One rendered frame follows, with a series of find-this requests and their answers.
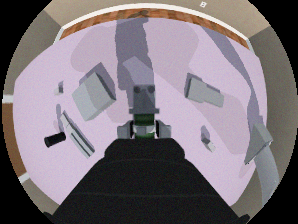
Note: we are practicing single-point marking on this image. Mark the silver metal band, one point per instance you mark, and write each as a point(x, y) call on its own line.
point(142, 130)

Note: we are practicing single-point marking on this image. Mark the black cylinder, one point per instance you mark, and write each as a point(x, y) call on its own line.
point(54, 139)

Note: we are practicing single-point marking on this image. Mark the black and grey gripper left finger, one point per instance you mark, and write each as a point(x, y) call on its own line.
point(125, 131)

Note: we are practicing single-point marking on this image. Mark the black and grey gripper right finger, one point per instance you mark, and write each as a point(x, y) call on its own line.
point(162, 130)

